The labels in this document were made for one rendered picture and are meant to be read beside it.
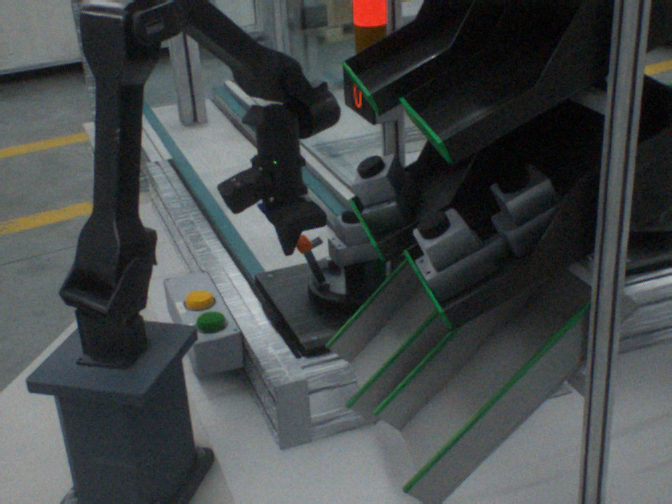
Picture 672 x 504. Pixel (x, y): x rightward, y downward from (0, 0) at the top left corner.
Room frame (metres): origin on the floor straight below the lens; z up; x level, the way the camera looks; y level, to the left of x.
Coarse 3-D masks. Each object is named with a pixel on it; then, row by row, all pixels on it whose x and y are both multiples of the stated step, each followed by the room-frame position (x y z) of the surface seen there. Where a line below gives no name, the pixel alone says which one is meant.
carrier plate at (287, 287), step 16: (400, 256) 1.30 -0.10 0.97; (272, 272) 1.27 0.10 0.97; (288, 272) 1.27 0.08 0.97; (304, 272) 1.27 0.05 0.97; (272, 288) 1.22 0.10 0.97; (288, 288) 1.22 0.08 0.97; (304, 288) 1.21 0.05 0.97; (272, 304) 1.19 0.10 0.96; (288, 304) 1.17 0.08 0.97; (304, 304) 1.17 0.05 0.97; (288, 320) 1.12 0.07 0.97; (304, 320) 1.12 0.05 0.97; (320, 320) 1.12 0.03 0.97; (336, 320) 1.12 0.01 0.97; (304, 336) 1.08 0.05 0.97; (320, 336) 1.08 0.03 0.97; (304, 352) 1.05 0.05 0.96; (320, 352) 1.05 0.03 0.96
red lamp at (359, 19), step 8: (352, 0) 1.42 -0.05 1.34; (360, 0) 1.40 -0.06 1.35; (368, 0) 1.39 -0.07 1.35; (376, 0) 1.39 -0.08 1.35; (384, 0) 1.40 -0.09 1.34; (360, 8) 1.40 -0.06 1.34; (368, 8) 1.39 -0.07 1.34; (376, 8) 1.39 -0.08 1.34; (384, 8) 1.40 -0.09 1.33; (360, 16) 1.40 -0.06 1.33; (368, 16) 1.39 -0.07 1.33; (376, 16) 1.39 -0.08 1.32; (384, 16) 1.40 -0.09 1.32; (360, 24) 1.40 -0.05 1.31; (368, 24) 1.39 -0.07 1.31; (376, 24) 1.39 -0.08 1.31
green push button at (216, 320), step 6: (210, 312) 1.16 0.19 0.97; (216, 312) 1.16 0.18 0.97; (198, 318) 1.14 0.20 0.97; (204, 318) 1.14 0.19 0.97; (210, 318) 1.14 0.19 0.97; (216, 318) 1.14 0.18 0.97; (222, 318) 1.14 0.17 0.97; (198, 324) 1.13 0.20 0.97; (204, 324) 1.12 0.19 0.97; (210, 324) 1.12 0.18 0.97; (216, 324) 1.12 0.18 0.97; (222, 324) 1.13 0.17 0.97; (204, 330) 1.12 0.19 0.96; (210, 330) 1.12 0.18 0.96
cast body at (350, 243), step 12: (348, 216) 1.19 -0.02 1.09; (336, 228) 1.20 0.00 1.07; (348, 228) 1.17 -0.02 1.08; (360, 228) 1.18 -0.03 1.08; (336, 240) 1.20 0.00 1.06; (348, 240) 1.17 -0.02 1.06; (360, 240) 1.18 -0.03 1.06; (336, 252) 1.17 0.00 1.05; (348, 252) 1.17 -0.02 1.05; (360, 252) 1.18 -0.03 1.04; (372, 252) 1.18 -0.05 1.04; (336, 264) 1.17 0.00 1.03; (348, 264) 1.17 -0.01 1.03
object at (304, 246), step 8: (304, 240) 1.17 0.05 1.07; (312, 240) 1.18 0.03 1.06; (320, 240) 1.18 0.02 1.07; (304, 248) 1.16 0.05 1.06; (312, 248) 1.17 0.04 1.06; (304, 256) 1.17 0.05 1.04; (312, 256) 1.17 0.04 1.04; (312, 264) 1.17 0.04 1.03; (312, 272) 1.18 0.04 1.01; (320, 272) 1.17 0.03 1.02; (320, 280) 1.17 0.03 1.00
